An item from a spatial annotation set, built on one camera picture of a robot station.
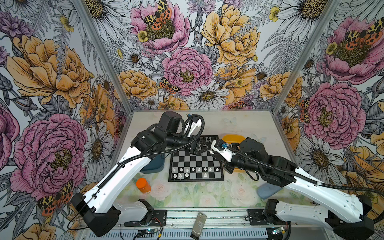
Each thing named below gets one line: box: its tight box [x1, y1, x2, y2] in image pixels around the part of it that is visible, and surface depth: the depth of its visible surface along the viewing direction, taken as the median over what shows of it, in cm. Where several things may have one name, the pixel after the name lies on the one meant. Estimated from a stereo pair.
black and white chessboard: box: [168, 135, 225, 182], surface depth 89 cm
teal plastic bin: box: [139, 154, 165, 174], surface depth 89 cm
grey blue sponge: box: [257, 183, 283, 200], surface depth 81 cm
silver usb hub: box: [190, 212, 207, 240], surface depth 70 cm
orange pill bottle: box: [136, 177, 152, 195], surface depth 78 cm
